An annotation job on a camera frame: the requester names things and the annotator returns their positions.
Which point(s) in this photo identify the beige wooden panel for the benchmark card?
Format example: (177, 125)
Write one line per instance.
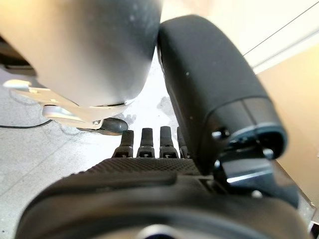
(294, 104)

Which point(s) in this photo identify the black robot foot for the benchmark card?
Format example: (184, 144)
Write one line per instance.
(113, 125)

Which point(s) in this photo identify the silver robot leg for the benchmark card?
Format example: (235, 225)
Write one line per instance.
(87, 49)

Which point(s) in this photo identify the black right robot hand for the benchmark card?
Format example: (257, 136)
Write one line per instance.
(154, 194)

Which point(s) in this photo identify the white robot ankle bracket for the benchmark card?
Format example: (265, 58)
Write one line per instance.
(64, 104)

